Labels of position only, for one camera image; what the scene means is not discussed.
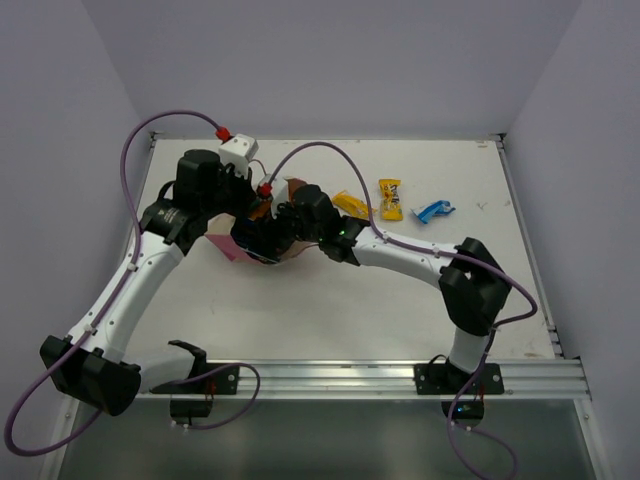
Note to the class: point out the light blue white wrapper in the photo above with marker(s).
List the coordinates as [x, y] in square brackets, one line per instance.
[426, 213]

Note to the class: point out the dark blue chip bag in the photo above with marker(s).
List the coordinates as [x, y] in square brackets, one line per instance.
[253, 237]

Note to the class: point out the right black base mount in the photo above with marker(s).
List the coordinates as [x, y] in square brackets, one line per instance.
[442, 378]

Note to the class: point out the black controller box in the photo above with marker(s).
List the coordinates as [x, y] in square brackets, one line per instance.
[185, 410]
[466, 410]

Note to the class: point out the right black controller box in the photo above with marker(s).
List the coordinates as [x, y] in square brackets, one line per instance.
[466, 410]

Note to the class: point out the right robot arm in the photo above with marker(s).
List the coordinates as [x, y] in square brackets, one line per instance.
[468, 277]

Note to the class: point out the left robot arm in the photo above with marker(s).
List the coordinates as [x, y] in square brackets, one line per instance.
[168, 229]

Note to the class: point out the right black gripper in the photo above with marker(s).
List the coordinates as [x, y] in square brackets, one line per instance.
[281, 210]

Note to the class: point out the aluminium front rail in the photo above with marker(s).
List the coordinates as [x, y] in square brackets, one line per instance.
[330, 377]

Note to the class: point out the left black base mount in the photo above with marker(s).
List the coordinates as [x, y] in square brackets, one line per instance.
[220, 379]

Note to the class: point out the left black controller box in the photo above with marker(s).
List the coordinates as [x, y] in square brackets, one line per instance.
[185, 410]

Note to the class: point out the pink beige paper bag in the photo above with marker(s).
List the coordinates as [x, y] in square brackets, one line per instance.
[218, 232]

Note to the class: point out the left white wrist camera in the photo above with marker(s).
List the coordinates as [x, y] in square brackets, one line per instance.
[238, 152]

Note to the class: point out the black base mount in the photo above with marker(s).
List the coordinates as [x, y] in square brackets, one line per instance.
[220, 379]
[442, 378]

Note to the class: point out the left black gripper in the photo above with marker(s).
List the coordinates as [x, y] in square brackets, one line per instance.
[233, 193]

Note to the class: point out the yellow candy bag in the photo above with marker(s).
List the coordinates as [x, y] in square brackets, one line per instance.
[391, 206]

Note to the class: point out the yellow orange snack packet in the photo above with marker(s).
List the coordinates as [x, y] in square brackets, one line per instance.
[352, 205]

